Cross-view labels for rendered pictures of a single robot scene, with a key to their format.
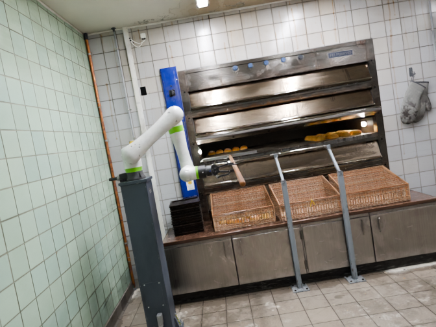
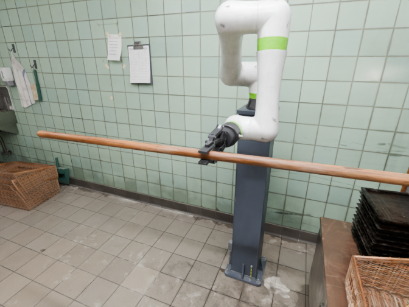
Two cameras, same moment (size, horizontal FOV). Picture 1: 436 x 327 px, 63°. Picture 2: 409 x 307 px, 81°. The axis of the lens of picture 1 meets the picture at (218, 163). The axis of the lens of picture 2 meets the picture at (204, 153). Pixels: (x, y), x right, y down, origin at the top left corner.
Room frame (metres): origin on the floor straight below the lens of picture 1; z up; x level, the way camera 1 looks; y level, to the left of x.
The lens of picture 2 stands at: (2.79, -0.79, 1.46)
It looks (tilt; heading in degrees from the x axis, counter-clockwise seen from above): 21 degrees down; 111
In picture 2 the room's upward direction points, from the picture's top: straight up
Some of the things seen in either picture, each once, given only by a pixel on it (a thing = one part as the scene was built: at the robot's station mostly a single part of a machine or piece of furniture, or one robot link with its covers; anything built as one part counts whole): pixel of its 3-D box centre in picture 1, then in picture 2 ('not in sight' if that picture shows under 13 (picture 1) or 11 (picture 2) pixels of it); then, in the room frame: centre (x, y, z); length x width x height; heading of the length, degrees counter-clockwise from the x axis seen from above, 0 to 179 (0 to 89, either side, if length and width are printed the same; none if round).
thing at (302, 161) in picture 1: (290, 163); not in sight; (3.54, -0.72, 1.02); 1.79 x 0.11 x 0.19; 89
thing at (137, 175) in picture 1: (127, 176); (261, 101); (2.58, 0.67, 1.23); 0.26 x 0.15 x 0.06; 88
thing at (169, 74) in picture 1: (193, 167); not in sight; (4.48, 0.32, 1.07); 1.93 x 0.16 x 2.15; 179
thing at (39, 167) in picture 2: not in sight; (17, 173); (0.07, 0.66, 0.32); 0.56 x 0.49 x 0.28; 7
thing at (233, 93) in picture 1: (279, 85); not in sight; (3.54, -0.72, 1.80); 1.79 x 0.11 x 0.19; 89
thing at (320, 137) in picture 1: (331, 135); not in sight; (3.98, -1.31, 1.21); 0.61 x 0.48 x 0.06; 179
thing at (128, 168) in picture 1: (132, 158); (258, 80); (2.57, 0.61, 1.36); 0.16 x 0.13 x 0.19; 13
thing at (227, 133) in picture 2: (213, 170); (221, 139); (2.54, 0.04, 1.18); 0.09 x 0.07 x 0.08; 89
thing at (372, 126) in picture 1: (268, 156); not in sight; (4.49, -0.65, 1.05); 2.10 x 1.91 x 2.10; 89
